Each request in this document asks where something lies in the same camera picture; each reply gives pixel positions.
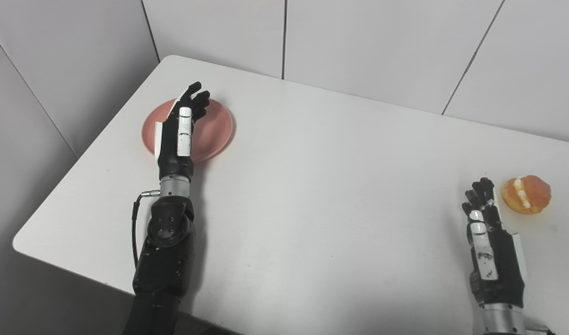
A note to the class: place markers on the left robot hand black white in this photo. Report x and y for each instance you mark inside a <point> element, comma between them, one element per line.
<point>176,139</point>

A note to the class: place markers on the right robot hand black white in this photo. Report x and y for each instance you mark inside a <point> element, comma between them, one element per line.
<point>493,251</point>

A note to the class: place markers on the pink round plate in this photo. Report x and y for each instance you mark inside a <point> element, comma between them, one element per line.
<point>212,132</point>

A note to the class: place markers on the cream puff pastry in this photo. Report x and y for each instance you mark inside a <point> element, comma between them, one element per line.
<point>526,194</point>

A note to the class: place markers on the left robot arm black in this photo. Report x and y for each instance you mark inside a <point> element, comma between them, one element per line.
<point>165,251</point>

